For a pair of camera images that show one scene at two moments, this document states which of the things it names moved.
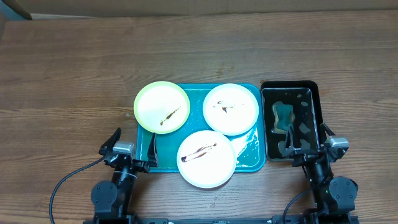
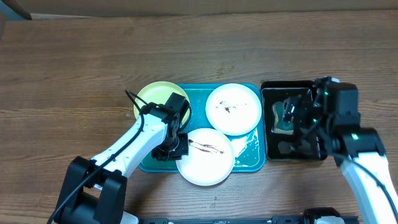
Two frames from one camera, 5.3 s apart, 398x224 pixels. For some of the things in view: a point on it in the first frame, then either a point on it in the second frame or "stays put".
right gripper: (305, 155) to (304, 107)
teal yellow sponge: (283, 116) stays put
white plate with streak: (206, 158) stays put
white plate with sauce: (230, 109) stays put
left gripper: (144, 165) to (183, 149)
